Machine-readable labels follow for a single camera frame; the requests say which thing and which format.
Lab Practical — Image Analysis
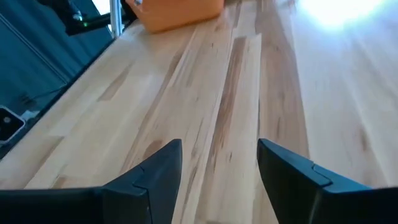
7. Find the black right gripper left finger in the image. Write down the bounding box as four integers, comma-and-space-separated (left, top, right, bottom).
101, 138, 183, 224

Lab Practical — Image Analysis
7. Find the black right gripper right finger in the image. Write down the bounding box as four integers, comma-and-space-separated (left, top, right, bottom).
256, 138, 374, 224

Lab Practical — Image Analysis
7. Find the orange plastic bin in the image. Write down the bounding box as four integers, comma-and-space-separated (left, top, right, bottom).
134, 0, 225, 34

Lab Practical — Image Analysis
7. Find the silver metal post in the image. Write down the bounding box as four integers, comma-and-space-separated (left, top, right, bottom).
109, 0, 123, 39

